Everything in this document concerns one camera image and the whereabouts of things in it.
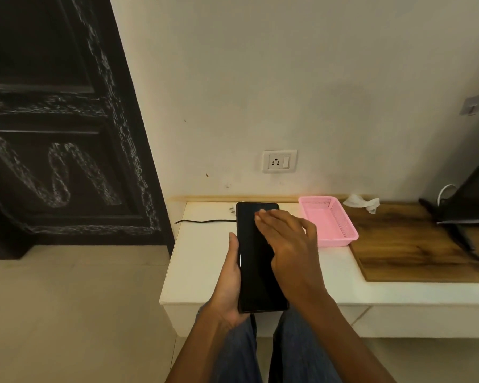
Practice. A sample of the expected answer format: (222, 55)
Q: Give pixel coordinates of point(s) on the person's right hand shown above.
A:
(293, 259)

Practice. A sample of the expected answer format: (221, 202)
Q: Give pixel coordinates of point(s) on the person's left hand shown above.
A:
(226, 293)

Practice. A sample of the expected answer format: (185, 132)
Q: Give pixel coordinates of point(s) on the person's left thumb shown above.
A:
(234, 253)

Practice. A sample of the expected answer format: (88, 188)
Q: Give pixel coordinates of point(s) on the person's right fingers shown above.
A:
(281, 222)

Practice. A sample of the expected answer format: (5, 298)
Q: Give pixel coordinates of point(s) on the black smartphone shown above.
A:
(255, 267)

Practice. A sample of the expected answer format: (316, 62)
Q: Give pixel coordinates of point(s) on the person's left forearm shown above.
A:
(201, 347)

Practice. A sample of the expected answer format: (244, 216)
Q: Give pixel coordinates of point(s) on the person's right forearm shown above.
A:
(339, 343)

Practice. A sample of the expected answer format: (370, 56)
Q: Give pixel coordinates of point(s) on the white low cabinet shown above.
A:
(199, 267)

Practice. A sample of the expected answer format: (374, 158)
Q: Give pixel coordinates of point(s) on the pink plastic basket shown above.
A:
(329, 221)

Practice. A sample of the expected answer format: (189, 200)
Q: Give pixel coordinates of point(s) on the white crumpled tissue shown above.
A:
(361, 202)

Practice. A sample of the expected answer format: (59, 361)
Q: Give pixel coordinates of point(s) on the person's blue jeans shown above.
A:
(299, 351)

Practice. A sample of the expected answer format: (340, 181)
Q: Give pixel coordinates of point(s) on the black television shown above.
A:
(469, 199)

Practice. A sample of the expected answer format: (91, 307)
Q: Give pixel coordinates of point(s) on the black carved door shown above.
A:
(64, 135)

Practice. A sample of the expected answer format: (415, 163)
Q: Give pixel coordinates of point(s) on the white wall socket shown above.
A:
(280, 161)

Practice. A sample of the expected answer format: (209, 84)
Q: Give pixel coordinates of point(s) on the grey wall plate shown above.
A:
(472, 104)

